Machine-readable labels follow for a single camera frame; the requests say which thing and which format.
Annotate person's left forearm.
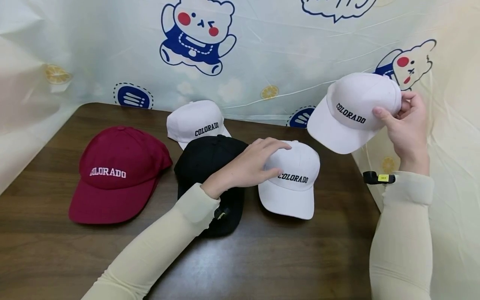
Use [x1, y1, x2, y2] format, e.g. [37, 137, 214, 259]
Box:
[80, 182, 221, 300]

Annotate person's left hand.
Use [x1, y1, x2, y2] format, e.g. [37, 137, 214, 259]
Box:
[200, 137, 293, 200]

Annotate dark red baseball cap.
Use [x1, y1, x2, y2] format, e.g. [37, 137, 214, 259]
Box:
[68, 126, 173, 225]

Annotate person's right forearm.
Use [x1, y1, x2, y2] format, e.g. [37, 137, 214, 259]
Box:
[369, 167, 435, 300]

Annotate person's right hand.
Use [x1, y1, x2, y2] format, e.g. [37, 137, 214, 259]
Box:
[372, 91, 431, 170]

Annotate black wrist band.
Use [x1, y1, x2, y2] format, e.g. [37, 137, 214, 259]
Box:
[362, 170, 397, 185]

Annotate white baseball cap black lettering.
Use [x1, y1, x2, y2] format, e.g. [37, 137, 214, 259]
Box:
[257, 140, 321, 220]
[307, 72, 403, 155]
[166, 100, 233, 150]

